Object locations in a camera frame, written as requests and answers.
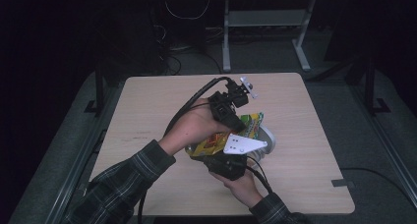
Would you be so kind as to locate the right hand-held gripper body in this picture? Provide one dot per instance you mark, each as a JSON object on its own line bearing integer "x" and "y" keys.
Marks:
{"x": 229, "y": 166}

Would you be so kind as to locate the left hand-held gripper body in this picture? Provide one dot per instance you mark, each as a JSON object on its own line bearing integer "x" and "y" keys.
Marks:
{"x": 224, "y": 106}

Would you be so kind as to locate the white metal desk frame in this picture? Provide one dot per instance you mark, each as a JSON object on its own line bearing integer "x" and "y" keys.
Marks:
{"x": 265, "y": 18}

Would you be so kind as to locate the yellow green spouted refill pouch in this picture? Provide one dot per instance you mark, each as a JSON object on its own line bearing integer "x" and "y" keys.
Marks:
{"x": 209, "y": 143}

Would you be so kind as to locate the person's right hand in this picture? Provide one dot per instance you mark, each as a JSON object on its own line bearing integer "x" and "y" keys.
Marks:
{"x": 244, "y": 189}

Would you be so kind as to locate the black metal stand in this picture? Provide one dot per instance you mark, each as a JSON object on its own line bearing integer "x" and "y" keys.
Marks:
{"x": 370, "y": 89}
{"x": 99, "y": 93}

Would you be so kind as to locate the grey tape strip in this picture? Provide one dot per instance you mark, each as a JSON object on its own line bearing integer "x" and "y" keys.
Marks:
{"x": 342, "y": 183}

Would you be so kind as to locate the person's left hand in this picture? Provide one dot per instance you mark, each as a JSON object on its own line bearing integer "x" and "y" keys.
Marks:
{"x": 191, "y": 125}

